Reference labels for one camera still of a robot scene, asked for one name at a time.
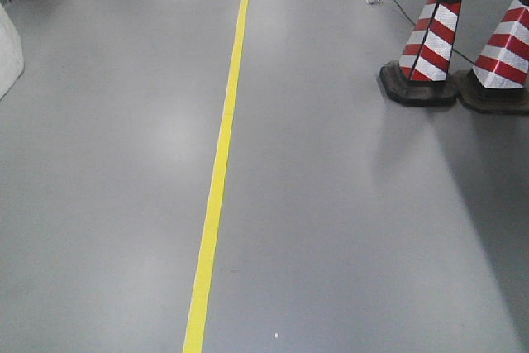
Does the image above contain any red white traffic cone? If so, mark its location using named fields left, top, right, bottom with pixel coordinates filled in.
left=379, top=0, right=462, bottom=107

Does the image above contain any yellow floor tape line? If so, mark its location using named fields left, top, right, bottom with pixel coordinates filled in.
left=182, top=0, right=250, bottom=353

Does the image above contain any black floor cable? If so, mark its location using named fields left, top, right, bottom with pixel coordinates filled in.
left=386, top=0, right=476, bottom=65

